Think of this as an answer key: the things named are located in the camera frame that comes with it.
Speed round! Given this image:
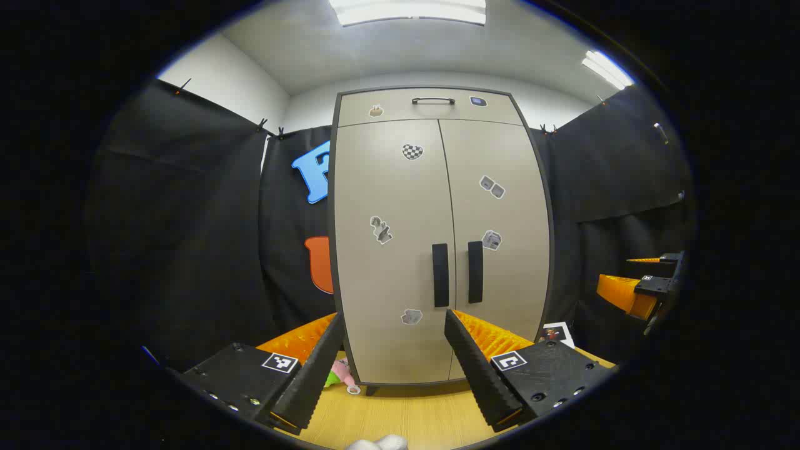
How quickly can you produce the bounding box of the pink and green plush toy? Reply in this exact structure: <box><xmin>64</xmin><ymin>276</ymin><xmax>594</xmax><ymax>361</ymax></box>
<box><xmin>325</xmin><ymin>359</ymin><xmax>362</xmax><ymax>396</ymax></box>

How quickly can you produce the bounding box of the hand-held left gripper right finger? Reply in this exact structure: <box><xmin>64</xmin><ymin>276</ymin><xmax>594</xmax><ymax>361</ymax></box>
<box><xmin>444</xmin><ymin>308</ymin><xmax>616</xmax><ymax>432</ymax></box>

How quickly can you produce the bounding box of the black backdrop cloth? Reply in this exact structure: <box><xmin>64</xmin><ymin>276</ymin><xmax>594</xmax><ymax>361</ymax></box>
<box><xmin>87</xmin><ymin>78</ymin><xmax>694</xmax><ymax>376</ymax></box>

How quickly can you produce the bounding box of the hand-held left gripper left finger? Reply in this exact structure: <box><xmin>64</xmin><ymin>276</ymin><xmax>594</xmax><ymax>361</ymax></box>
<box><xmin>181</xmin><ymin>311</ymin><xmax>346</xmax><ymax>436</ymax></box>

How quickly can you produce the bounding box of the beige double-door shoe cabinet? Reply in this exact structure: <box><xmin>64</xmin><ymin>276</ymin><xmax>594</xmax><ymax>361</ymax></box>
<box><xmin>328</xmin><ymin>86</ymin><xmax>557</xmax><ymax>396</ymax></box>

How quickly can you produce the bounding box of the beige cabinet drawer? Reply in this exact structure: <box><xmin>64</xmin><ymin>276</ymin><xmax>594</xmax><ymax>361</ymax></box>
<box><xmin>337</xmin><ymin>89</ymin><xmax>524</xmax><ymax>128</ymax></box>

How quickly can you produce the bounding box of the beige shoe cabinet door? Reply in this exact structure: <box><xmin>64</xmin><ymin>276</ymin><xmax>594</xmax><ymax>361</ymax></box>
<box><xmin>439</xmin><ymin>119</ymin><xmax>551</xmax><ymax>381</ymax></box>
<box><xmin>334</xmin><ymin>119</ymin><xmax>454</xmax><ymax>385</ymax></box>

